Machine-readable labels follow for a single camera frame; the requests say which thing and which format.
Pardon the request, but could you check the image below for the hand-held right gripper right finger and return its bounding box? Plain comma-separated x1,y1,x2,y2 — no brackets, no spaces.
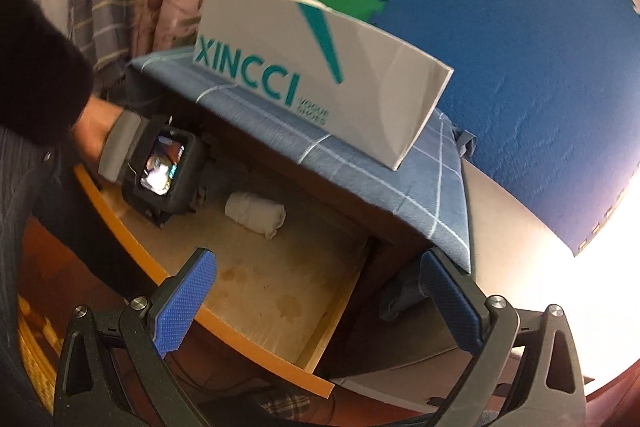
419,246,587,427

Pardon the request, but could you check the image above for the wooden nightstand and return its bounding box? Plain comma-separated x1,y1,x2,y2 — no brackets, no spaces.
165,100,476,388

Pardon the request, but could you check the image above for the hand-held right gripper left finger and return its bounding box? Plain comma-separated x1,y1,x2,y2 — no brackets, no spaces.
52,247,219,427

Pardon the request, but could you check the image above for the dark plaid slipper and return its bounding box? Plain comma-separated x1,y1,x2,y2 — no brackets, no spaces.
257,394,313,425

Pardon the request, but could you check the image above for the person's left forearm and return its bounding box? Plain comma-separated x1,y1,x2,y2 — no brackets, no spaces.
0,0,96,143

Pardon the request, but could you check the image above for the white shoe box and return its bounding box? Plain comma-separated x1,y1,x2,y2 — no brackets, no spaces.
192,0,455,172

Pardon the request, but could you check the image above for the person's leg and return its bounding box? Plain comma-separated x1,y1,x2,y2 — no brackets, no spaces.
0,124,136,427

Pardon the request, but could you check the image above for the blue checked cloth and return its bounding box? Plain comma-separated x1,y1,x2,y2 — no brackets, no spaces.
125,47,478,323

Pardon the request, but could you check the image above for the blue foam mat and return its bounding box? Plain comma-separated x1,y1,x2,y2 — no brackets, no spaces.
370,0,638,258

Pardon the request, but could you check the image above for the wooden drawer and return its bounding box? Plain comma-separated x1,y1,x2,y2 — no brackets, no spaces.
74,162,373,400

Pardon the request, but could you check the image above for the person's left hand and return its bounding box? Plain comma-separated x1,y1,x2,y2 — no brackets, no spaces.
72,100,126,170

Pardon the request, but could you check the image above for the grey sock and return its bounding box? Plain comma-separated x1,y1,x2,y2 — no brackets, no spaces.
192,152,228,210

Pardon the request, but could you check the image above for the beige sock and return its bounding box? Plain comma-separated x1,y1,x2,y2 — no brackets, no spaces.
225,191,287,240

